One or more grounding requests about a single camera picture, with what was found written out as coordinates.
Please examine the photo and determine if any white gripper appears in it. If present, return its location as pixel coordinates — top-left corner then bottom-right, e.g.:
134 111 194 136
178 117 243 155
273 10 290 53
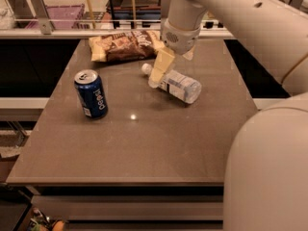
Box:
148 20 200 89

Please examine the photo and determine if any clear plastic water bottle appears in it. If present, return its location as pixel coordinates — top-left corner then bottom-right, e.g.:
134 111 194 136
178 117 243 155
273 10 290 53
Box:
148 70 202 104

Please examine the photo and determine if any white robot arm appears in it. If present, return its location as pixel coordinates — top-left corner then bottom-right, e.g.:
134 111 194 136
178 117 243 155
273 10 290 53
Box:
149 0 308 231

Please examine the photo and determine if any brown chip bag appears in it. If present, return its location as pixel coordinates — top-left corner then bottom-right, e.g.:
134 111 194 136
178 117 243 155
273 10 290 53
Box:
89 30 164 63

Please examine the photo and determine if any blue pepsi can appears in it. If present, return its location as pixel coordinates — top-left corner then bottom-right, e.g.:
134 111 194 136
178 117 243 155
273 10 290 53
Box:
74 69 108 118

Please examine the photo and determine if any yellow pole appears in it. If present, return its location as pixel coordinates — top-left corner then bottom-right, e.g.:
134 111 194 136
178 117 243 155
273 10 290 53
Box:
86 0 96 29

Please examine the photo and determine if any purple plastic crate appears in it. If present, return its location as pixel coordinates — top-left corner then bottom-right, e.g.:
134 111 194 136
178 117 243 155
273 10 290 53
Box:
25 3 87 30

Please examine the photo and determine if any grey table base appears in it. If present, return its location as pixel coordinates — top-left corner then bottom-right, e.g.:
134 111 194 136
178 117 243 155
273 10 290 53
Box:
32 186 223 229

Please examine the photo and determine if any metal railing post middle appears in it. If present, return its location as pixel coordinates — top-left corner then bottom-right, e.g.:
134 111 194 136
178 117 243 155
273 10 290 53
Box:
161 0 171 26

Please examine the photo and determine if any metal railing post left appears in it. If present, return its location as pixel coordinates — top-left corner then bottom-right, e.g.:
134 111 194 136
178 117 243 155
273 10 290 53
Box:
31 0 54 35

